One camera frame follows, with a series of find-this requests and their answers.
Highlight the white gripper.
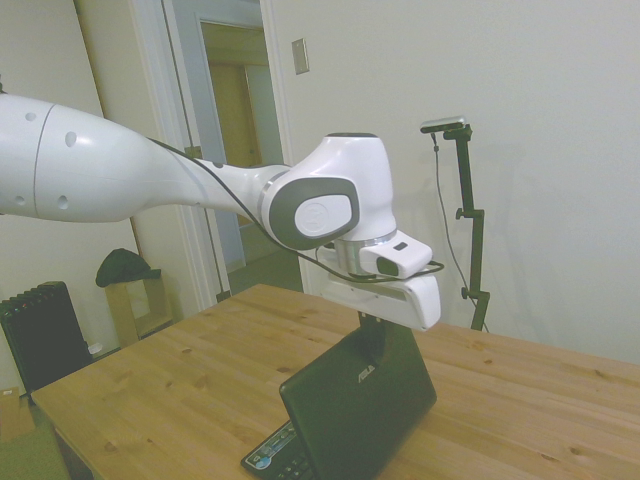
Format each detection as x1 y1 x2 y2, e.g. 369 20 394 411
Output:
319 272 442 364

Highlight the black Asus laptop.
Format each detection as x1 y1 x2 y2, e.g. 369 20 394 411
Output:
240 327 439 480

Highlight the wooden open shelf box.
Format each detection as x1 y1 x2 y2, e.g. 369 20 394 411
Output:
104 272 174 349

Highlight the dark cap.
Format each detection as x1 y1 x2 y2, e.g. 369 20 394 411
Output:
95 248 163 289

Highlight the black oil radiator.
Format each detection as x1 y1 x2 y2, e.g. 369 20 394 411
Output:
0 280 94 396

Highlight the black camera stand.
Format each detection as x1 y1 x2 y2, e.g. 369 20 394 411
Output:
432 124 492 332

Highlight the thin black camera cable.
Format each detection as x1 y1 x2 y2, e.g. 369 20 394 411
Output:
431 133 477 321

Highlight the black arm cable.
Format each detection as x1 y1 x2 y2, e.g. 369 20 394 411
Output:
149 138 446 282

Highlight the grey stereo camera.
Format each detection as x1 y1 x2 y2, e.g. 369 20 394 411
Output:
420 115 469 135

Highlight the metal light switch plate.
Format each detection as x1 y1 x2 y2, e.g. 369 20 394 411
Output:
291 38 310 76

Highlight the white door frame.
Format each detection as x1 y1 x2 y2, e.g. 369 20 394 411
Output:
127 0 304 312

